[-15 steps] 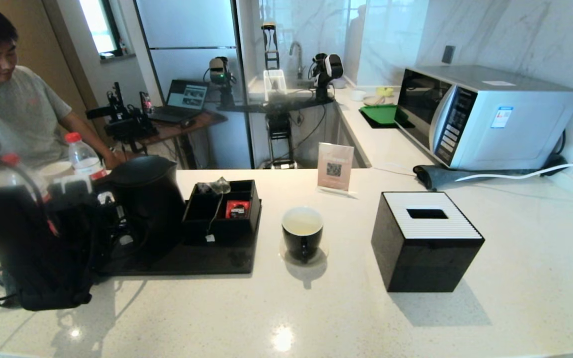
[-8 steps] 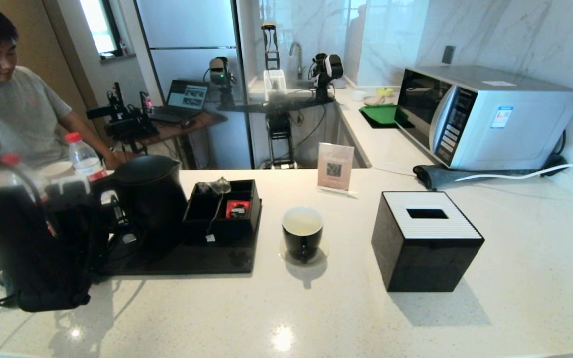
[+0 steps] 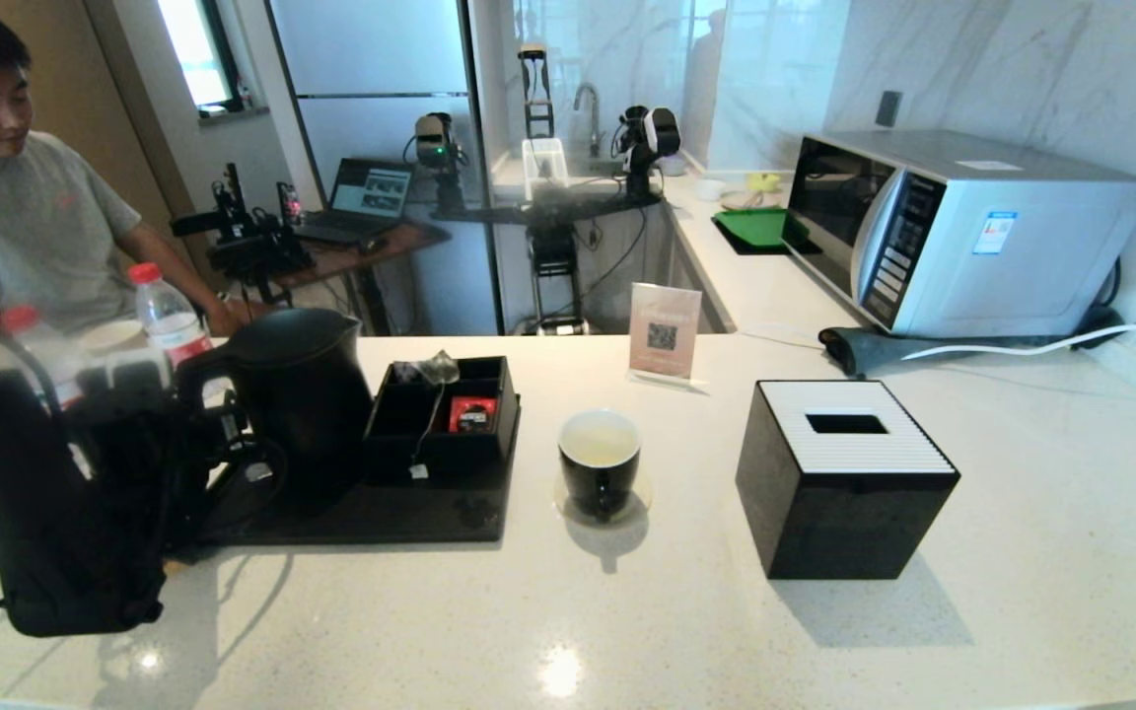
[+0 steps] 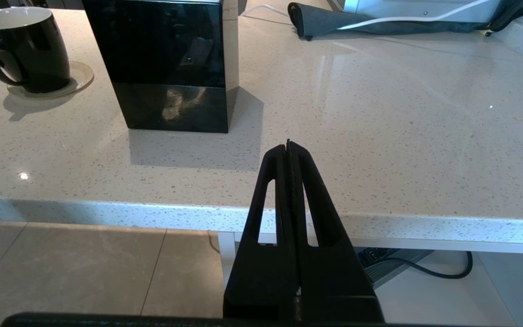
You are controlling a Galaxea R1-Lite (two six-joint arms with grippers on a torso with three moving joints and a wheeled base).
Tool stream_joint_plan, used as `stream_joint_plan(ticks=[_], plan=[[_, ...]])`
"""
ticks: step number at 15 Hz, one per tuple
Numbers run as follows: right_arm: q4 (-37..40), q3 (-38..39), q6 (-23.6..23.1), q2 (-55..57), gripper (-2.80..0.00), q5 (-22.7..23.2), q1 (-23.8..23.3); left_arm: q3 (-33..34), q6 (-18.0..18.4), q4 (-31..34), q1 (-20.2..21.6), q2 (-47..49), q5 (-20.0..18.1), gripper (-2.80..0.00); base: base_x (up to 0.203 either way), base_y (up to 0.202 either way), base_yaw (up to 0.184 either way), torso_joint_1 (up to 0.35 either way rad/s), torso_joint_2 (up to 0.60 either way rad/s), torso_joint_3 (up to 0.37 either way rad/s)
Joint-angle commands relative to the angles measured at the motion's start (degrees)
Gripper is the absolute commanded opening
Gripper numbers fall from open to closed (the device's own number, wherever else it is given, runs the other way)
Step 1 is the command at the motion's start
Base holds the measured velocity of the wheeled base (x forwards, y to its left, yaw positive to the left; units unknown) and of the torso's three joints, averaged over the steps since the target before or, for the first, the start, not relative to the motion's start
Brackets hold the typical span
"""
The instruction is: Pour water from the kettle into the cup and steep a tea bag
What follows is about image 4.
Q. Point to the dark grey cloth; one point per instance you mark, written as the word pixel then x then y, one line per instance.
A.
pixel 325 22

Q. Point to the grey power strip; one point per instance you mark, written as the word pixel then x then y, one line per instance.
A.
pixel 388 265

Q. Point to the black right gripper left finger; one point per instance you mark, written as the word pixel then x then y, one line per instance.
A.
pixel 266 272

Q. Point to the translucent round coaster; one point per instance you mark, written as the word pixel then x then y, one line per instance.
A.
pixel 82 76

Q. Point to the black tissue box white top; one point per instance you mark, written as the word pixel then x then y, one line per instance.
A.
pixel 168 68

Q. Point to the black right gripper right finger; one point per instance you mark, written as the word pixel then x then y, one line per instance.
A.
pixel 334 281

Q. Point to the black mug white inside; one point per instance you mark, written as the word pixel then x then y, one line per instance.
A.
pixel 32 50

